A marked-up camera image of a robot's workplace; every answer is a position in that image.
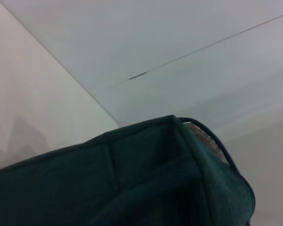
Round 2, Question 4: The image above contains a dark teal insulated lunch bag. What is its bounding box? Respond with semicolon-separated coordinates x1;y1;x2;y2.
0;114;256;226

